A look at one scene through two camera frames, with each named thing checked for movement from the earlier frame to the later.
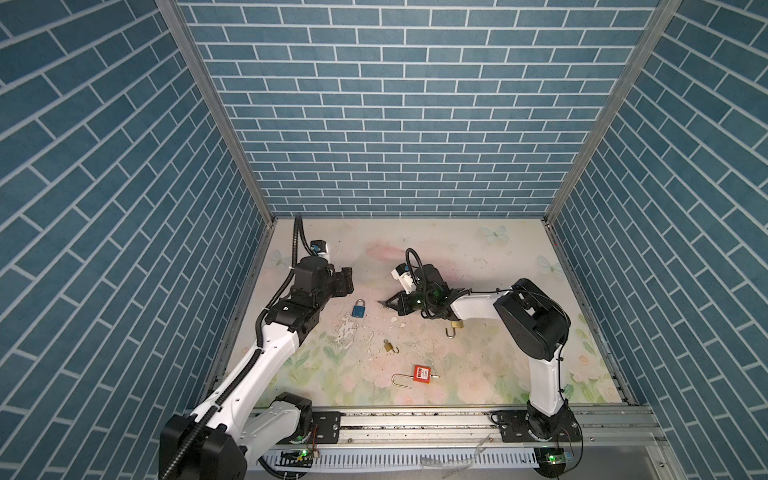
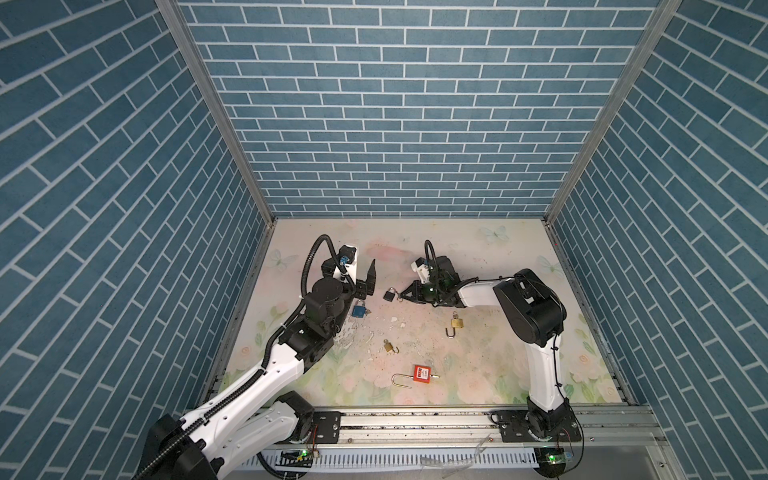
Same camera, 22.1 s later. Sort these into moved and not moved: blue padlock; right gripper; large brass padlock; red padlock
Moved: right gripper
Not moved: blue padlock; red padlock; large brass padlock
